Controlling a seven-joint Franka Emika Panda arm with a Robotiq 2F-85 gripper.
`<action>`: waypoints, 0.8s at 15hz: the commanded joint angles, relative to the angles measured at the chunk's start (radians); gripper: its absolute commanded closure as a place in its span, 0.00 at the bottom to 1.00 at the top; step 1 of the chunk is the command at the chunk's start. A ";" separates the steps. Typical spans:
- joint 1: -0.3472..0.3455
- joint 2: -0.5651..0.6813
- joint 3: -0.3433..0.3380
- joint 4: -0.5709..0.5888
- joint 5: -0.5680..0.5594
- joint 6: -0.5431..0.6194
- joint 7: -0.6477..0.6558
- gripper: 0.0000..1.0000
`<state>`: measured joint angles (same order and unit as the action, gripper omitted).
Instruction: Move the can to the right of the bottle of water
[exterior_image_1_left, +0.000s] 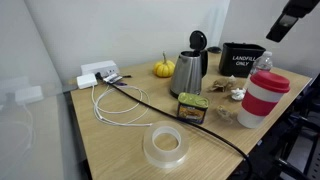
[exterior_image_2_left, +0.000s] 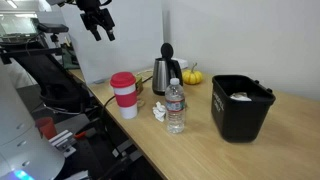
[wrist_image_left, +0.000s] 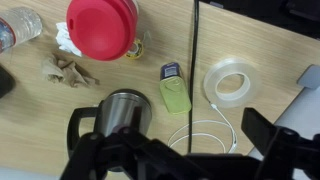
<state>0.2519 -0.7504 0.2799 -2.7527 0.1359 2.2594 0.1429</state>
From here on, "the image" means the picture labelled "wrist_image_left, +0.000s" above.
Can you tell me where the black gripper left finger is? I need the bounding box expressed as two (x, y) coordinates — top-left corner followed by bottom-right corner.
(59, 105), (201, 180)

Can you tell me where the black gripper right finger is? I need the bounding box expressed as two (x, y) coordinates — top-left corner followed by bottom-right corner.
(240, 107), (320, 180)

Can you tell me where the tin can green lid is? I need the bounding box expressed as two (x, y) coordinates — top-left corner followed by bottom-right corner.
(159, 61), (193, 116)

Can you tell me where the clear plastic water bottle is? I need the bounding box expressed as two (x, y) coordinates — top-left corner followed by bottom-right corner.
(0, 7), (44, 54)

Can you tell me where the stainless steel electric kettle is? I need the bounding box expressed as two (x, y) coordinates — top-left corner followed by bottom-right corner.
(66, 88), (153, 173)

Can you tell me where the grey flat panel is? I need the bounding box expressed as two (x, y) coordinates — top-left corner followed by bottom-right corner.
(248, 85), (320, 161)

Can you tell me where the grey rectangular block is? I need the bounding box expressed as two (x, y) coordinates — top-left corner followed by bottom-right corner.
(296, 64), (320, 90)

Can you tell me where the brown crumpled paper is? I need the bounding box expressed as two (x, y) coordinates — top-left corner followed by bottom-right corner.
(41, 54), (100, 89)

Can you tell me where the small yellow tape roll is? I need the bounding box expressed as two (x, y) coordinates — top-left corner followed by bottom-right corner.
(123, 31), (153, 61)

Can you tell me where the clear tape roll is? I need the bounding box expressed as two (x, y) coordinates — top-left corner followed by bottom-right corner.
(203, 57), (263, 109)

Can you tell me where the white crumpled tissue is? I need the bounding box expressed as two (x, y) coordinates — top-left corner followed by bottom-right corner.
(54, 21), (83, 58)

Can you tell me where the white cup red lid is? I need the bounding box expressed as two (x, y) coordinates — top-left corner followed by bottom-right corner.
(65, 0), (140, 62)

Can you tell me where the white charging cable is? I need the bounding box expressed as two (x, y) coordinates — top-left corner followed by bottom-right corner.
(167, 102), (238, 155)

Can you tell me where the black power cable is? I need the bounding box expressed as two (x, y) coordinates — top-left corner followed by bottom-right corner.
(187, 0), (200, 154)

